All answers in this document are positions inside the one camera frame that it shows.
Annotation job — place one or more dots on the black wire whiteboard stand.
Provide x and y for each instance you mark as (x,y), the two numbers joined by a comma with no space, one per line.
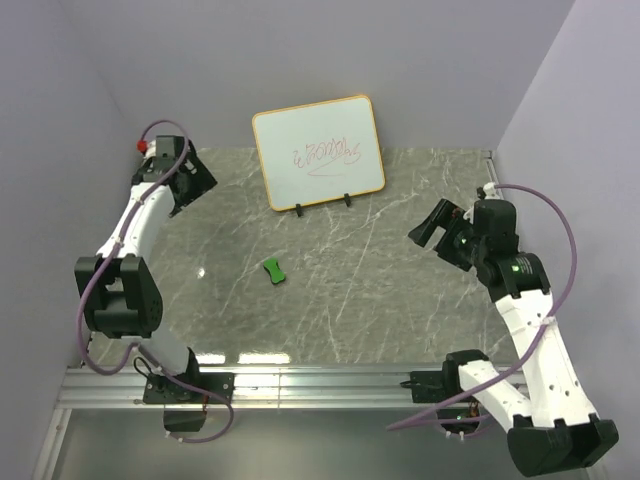
(299,208)

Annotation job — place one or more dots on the aluminium mounting rail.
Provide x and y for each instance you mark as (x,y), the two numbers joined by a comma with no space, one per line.
(356,386)

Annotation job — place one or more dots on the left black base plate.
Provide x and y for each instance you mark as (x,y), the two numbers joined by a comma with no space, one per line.
(209,388)

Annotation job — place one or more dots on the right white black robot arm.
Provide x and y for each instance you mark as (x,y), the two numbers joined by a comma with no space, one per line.
(554,427)

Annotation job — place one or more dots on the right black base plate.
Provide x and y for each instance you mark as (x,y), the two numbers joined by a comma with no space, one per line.
(430,386)

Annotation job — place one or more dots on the orange framed whiteboard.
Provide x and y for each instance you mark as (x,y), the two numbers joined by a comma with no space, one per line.
(319,151)

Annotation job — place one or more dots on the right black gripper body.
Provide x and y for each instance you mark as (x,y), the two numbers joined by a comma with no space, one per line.
(469,246)

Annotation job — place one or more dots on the green whiteboard eraser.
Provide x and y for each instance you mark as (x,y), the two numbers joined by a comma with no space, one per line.
(274,271)

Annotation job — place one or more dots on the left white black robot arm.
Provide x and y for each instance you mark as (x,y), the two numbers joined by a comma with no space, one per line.
(119,298)

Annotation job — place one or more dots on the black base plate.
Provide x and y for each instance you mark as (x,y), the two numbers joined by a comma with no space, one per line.
(209,388)
(430,386)

